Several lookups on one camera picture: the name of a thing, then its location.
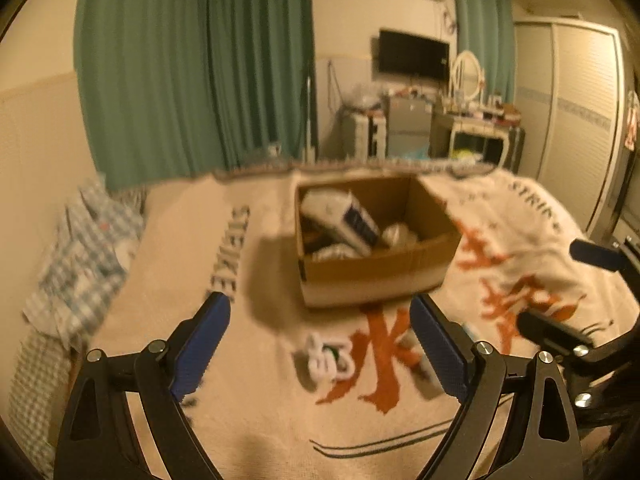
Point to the black wall television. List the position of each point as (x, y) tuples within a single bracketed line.
[(412, 55)]

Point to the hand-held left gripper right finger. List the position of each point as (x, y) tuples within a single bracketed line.
[(441, 351)]

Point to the white storage shelf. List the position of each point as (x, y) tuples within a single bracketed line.
[(367, 135)]

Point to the rolled socks in box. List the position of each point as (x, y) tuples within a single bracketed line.
[(399, 235)]

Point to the white socks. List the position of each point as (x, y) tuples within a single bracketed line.
[(325, 360)]

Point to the brown cardboard box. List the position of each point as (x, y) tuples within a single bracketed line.
[(367, 266)]

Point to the white standing pole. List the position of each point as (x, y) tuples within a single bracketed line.
[(311, 120)]

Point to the white oval mirror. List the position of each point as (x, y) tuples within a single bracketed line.
[(467, 74)]

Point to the clear plastic bag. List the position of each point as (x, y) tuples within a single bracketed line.
[(364, 96)]

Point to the grey small fridge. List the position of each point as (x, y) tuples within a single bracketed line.
[(407, 127)]

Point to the blue plaid cloth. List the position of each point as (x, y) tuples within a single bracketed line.
[(85, 260)]

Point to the narrow green curtain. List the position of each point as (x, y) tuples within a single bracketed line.
[(484, 35)]

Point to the white blue sock bundle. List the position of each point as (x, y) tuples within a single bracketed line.
[(345, 219)]

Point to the white sliding wardrobe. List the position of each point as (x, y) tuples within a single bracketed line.
[(570, 120)]

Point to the wide green curtain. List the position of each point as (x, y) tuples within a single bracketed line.
[(190, 70)]

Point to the white dressing table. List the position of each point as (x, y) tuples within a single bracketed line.
[(472, 132)]

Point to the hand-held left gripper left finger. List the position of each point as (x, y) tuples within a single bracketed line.
[(199, 346)]

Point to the checkered bed sheet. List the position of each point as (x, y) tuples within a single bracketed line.
[(37, 400)]

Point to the beige printed blanket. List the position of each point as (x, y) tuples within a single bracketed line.
[(280, 425)]

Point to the white soft pack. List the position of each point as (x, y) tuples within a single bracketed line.
[(334, 252)]

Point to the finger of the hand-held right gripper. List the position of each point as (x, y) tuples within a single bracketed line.
[(594, 254), (549, 329)]

